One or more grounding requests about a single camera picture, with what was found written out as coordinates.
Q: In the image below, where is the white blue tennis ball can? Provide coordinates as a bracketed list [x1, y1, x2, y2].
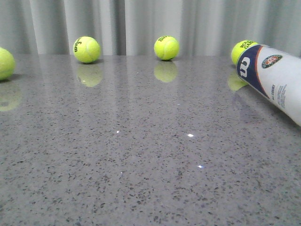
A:
[236, 44, 301, 125]

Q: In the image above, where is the centre tennis ball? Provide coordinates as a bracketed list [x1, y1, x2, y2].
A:
[154, 36, 180, 61]

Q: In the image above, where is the tennis ball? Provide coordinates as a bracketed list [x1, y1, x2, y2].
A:
[231, 40, 258, 65]
[0, 48, 16, 81]
[154, 36, 180, 61]
[72, 36, 101, 64]

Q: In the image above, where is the right tennis ball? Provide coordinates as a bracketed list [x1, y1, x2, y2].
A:
[231, 40, 258, 65]

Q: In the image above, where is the far left tennis ball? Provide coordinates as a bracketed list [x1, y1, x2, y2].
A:
[0, 48, 16, 81]

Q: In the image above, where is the grey pleated curtain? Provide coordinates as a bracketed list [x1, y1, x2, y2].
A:
[0, 0, 301, 56]

